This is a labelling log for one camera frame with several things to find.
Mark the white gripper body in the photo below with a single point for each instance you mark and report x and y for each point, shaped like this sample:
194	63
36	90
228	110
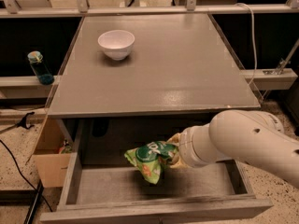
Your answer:
186	148

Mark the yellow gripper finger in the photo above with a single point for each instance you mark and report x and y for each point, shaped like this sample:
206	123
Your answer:
174	139
177	162

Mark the green rice chip bag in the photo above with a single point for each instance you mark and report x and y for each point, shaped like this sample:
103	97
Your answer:
152	158

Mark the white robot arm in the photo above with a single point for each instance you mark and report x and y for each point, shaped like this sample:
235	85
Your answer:
256	138

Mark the grey cabinet with top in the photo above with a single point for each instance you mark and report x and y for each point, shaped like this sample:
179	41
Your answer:
178	67

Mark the open grey top drawer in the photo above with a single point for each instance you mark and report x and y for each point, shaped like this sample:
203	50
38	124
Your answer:
102	187

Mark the colourful item in box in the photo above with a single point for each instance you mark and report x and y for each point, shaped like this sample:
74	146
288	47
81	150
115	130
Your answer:
65	148

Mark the white bowl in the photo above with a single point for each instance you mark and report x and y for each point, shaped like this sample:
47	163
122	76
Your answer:
116	44

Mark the cardboard box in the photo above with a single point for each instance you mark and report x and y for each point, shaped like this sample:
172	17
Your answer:
51	165

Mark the black clamp on floor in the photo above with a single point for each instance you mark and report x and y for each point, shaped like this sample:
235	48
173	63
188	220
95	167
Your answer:
22	123

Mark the blue water bottle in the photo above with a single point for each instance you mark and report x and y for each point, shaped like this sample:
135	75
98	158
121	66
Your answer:
38	65

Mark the metal bracket clamp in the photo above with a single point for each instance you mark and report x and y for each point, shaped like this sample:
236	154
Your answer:
283	62

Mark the metal rail frame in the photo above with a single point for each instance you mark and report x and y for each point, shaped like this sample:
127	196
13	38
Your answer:
78	8

